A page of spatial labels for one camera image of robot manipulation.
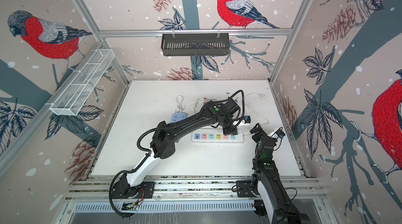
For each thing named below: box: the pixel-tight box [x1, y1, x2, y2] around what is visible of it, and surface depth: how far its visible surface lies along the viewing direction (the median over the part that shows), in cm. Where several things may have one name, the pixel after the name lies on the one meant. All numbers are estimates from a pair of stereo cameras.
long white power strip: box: [191, 128, 244, 144], surface depth 90 cm
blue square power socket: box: [170, 112, 187, 123], surface depth 100 cm
